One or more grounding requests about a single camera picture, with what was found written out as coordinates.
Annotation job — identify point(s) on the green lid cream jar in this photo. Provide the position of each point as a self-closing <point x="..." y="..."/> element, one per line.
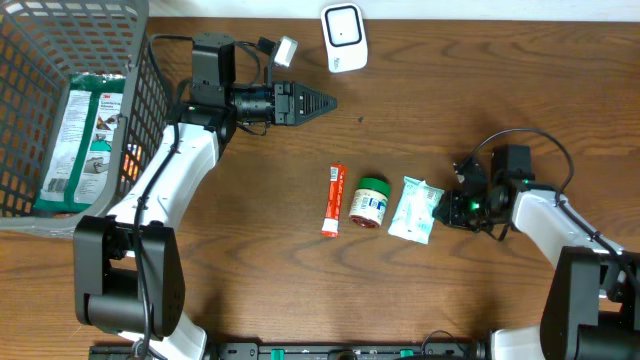
<point x="370" y="202"/>

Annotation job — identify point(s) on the white barcode scanner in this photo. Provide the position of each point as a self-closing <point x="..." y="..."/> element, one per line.
<point x="345" y="37"/>

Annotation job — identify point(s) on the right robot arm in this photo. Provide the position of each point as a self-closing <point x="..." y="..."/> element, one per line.
<point x="592" y="309"/>

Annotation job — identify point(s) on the pale green tissue pack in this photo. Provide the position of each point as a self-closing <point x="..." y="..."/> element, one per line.
<point x="413" y="219"/>

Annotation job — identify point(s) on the orange small box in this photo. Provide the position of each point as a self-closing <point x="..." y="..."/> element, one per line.
<point x="131" y="164"/>

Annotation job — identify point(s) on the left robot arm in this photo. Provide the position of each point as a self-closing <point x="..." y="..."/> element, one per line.
<point x="128" y="277"/>

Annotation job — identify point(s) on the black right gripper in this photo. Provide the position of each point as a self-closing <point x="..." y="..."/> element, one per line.
<point x="453" y="217"/>

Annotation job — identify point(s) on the green wipes package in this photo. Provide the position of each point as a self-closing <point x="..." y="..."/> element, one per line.
<point x="79" y="163"/>

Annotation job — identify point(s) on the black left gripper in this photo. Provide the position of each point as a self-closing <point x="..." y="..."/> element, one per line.
<point x="289" y="95"/>

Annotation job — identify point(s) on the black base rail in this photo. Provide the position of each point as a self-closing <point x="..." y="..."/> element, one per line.
<point x="252" y="351"/>

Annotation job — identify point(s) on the grey plastic basket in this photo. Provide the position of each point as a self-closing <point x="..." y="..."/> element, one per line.
<point x="43" y="44"/>

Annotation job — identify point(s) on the red white tube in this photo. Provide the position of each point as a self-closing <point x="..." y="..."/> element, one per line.
<point x="335" y="197"/>

